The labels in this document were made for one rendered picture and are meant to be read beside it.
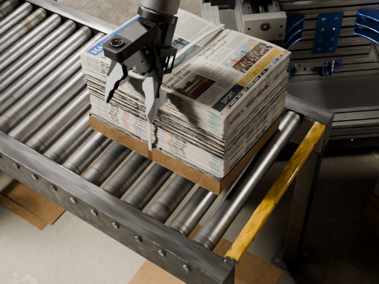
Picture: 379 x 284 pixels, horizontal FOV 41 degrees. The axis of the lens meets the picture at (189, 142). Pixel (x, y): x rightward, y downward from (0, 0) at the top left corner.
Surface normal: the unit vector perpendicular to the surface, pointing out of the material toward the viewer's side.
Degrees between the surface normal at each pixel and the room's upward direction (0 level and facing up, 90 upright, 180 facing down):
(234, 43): 9
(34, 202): 0
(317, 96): 0
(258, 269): 0
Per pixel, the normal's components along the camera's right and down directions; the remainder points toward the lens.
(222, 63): 0.00, -0.74
